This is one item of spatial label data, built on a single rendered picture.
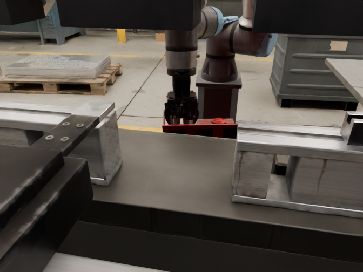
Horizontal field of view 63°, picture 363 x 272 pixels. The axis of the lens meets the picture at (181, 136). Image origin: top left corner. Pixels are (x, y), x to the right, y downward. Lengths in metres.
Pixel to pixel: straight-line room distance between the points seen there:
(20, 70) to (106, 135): 3.33
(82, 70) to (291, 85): 2.15
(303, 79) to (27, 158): 2.86
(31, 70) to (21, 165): 3.45
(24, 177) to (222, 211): 0.26
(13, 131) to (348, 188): 0.45
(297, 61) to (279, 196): 2.55
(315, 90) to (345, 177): 2.68
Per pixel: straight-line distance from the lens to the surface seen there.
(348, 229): 0.42
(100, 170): 0.43
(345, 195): 0.41
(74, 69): 3.45
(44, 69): 3.59
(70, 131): 0.32
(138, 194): 0.42
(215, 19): 0.78
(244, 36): 1.10
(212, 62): 1.18
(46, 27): 6.17
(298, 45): 2.89
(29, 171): 0.21
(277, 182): 0.44
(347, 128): 0.39
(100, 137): 0.40
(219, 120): 0.78
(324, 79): 3.04
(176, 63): 0.69
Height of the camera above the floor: 1.14
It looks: 29 degrees down
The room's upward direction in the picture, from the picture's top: straight up
